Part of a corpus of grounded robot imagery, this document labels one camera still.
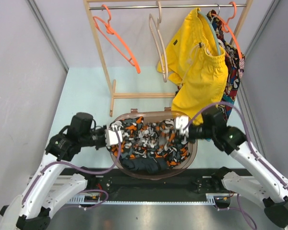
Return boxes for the orange black camouflage shorts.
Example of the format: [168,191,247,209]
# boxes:
[112,116,190,169]

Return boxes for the orange hanger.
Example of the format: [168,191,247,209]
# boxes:
[211,1,242,59]
[92,4,141,74]

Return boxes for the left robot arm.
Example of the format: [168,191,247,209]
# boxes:
[0,112,123,230]

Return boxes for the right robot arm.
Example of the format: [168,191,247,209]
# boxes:
[176,103,288,229]

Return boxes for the dark navy shorts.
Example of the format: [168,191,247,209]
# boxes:
[120,158,169,174]

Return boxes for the yellow shorts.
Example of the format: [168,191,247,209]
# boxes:
[166,8,228,125]

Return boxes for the beige wooden hanger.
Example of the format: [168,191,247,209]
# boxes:
[148,0,168,83]

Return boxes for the colourful patterned shorts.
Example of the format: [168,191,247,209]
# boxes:
[206,9,246,142]

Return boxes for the teal hanger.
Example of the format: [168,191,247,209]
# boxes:
[198,11,221,56]

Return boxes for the translucent pink laundry basket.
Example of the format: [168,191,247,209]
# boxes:
[107,108,197,180]

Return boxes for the metal hanging rod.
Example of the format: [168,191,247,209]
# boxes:
[89,3,247,11]

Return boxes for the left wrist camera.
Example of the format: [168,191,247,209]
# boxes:
[105,129,123,146]

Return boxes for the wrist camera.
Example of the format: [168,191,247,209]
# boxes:
[174,115,189,137]
[105,129,123,146]

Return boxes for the wooden clothes rack frame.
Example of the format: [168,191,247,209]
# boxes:
[84,0,253,117]

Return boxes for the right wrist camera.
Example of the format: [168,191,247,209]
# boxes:
[174,115,189,137]

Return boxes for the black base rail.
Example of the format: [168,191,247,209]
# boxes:
[57,167,272,202]

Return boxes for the white cable duct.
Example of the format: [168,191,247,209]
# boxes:
[66,194,231,206]

